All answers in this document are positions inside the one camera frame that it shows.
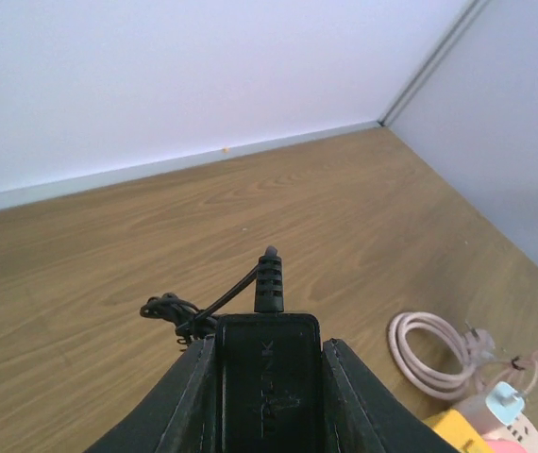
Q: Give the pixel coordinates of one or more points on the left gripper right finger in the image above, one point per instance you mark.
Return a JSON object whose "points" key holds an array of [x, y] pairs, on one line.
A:
{"points": [[362, 415]]}

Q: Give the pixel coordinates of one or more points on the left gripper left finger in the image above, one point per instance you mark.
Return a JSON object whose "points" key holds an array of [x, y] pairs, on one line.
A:
{"points": [[177, 415]]}

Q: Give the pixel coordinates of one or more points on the black power adapter with cable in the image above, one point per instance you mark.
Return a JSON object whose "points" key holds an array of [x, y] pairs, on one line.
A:
{"points": [[268, 362]]}

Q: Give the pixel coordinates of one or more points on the round pink power strip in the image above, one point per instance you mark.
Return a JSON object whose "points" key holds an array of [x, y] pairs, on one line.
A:
{"points": [[459, 368]]}

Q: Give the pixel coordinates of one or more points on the white usb charger plug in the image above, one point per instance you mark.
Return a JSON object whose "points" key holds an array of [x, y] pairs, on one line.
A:
{"points": [[505, 403]]}

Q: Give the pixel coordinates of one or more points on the yellow cube socket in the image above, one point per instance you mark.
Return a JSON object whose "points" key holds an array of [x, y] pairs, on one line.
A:
{"points": [[452, 427]]}

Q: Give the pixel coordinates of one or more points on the pink triangular power socket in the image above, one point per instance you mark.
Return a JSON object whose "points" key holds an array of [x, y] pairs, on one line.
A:
{"points": [[505, 446]]}

